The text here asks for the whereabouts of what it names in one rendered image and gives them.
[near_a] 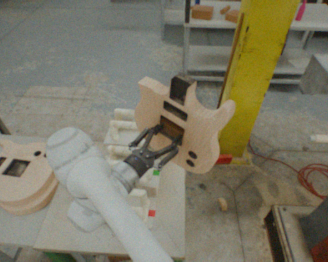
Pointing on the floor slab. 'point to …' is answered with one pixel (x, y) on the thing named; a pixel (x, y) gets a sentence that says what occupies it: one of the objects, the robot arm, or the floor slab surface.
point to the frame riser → (275, 237)
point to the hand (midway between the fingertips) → (170, 131)
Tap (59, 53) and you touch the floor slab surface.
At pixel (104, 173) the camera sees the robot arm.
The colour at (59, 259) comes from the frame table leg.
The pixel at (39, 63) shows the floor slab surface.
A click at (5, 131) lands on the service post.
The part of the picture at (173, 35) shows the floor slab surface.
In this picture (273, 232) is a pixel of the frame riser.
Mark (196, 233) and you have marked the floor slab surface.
